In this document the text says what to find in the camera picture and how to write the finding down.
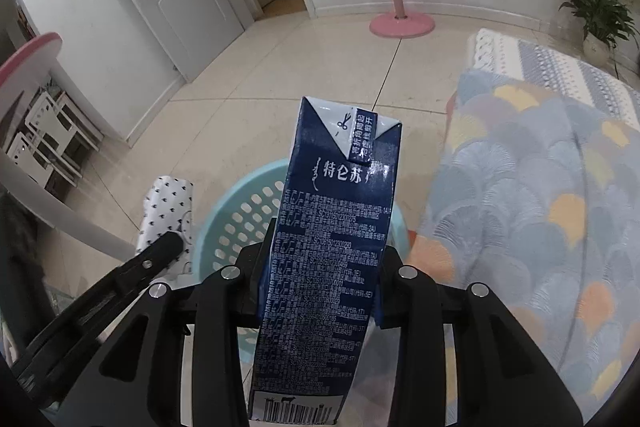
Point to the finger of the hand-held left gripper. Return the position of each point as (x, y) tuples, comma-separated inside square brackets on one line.
[(155, 257)]

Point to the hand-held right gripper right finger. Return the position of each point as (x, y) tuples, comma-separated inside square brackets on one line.
[(387, 277)]

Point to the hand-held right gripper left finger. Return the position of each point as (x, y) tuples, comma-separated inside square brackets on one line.
[(265, 257)]

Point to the light blue plastic basket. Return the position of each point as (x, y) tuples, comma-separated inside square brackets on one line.
[(240, 217)]

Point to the polka dot white cloth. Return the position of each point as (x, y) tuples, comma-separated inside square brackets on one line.
[(167, 207)]

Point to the blue white milk carton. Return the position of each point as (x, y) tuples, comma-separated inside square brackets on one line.
[(325, 232)]

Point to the white wooden rack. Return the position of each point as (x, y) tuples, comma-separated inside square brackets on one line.
[(45, 142)]

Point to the striped bed sheet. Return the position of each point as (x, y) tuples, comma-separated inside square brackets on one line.
[(550, 62)]

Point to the potted green plant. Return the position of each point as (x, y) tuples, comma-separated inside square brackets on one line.
[(595, 7)]

